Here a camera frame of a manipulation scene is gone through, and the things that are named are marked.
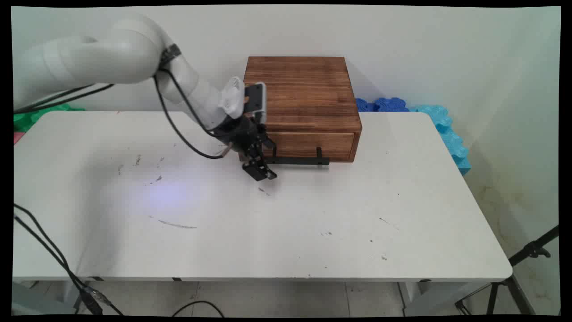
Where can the cyan foam mat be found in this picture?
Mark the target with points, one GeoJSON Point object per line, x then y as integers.
{"type": "Point", "coordinates": [449, 134]}

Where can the black tripod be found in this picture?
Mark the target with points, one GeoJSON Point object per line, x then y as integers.
{"type": "Point", "coordinates": [518, 257]}

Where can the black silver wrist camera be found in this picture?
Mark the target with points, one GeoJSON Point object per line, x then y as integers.
{"type": "Point", "coordinates": [255, 99]}

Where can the green foam mat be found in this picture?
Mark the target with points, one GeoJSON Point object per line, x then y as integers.
{"type": "Point", "coordinates": [31, 117]}

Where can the pink foam mat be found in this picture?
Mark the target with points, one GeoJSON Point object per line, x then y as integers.
{"type": "Point", "coordinates": [18, 137]}

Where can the dark wooden cabinet casing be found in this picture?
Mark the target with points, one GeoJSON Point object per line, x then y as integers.
{"type": "Point", "coordinates": [304, 89]}

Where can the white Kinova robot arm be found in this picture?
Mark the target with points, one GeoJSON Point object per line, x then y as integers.
{"type": "Point", "coordinates": [111, 58]}

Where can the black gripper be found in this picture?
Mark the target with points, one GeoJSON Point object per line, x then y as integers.
{"type": "Point", "coordinates": [243, 134]}

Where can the grey table leg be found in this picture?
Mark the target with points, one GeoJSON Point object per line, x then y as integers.
{"type": "Point", "coordinates": [35, 299]}

